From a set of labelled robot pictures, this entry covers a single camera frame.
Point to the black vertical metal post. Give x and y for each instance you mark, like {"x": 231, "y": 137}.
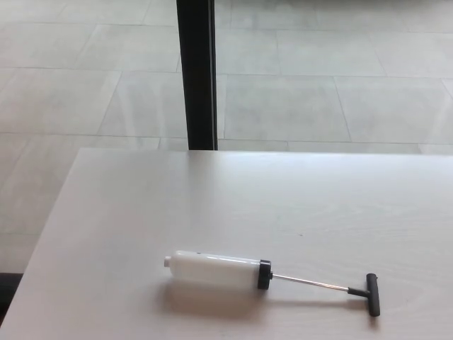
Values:
{"x": 194, "y": 71}

